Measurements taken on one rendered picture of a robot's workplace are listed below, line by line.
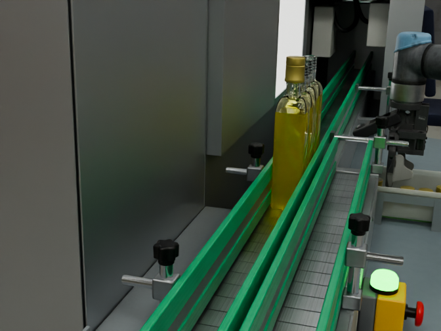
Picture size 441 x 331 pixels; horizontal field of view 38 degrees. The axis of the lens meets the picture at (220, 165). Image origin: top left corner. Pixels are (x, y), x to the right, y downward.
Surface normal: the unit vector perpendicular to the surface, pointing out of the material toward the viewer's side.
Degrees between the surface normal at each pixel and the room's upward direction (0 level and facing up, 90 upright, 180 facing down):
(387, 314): 90
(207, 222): 0
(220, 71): 90
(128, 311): 0
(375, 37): 90
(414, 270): 0
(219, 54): 90
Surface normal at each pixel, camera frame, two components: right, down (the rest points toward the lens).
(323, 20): -0.28, 0.29
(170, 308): 0.96, 0.11
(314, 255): 0.02, -0.95
